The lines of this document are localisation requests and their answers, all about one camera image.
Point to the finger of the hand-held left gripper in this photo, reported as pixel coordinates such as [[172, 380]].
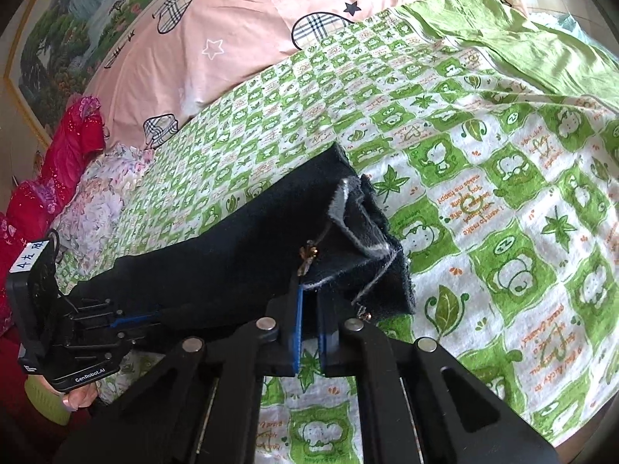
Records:
[[126, 336], [138, 320]]

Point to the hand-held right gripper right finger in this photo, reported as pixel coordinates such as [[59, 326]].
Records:
[[324, 343]]

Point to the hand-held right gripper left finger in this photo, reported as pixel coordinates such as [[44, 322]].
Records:
[[295, 333]]

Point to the black pants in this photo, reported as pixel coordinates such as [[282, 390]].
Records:
[[217, 261]]

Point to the person's left hand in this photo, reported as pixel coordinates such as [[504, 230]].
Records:
[[80, 399]]

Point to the dark red cloth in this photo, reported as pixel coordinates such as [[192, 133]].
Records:
[[24, 435]]

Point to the floral ruffled pillow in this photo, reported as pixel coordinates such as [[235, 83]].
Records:
[[101, 188]]

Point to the red floral quilt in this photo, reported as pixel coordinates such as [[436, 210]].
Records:
[[72, 154]]

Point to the green printed blanket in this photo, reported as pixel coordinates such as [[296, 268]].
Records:
[[483, 203]]

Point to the pink patterned quilt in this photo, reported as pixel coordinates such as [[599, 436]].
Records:
[[242, 34]]

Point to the pale cloth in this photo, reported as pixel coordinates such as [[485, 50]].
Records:
[[561, 26]]

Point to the framed landscape wall picture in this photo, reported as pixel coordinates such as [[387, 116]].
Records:
[[72, 34]]

